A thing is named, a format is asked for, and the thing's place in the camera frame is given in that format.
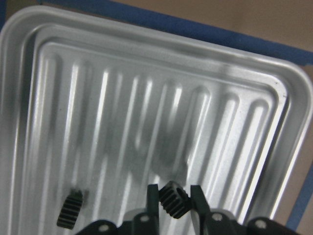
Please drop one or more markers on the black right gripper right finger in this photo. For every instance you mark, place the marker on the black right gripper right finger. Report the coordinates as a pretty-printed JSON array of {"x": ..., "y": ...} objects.
[{"x": 200, "y": 210}]

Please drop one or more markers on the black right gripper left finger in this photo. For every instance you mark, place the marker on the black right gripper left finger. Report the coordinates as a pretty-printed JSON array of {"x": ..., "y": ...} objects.
[{"x": 153, "y": 209}]

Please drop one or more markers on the black bearing gear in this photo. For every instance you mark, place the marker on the black bearing gear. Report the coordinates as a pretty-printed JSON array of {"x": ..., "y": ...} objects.
[
  {"x": 70, "y": 210},
  {"x": 174, "y": 200}
]

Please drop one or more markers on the silver ribbed metal tray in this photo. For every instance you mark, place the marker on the silver ribbed metal tray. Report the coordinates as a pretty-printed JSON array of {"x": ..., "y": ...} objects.
[{"x": 107, "y": 108}]

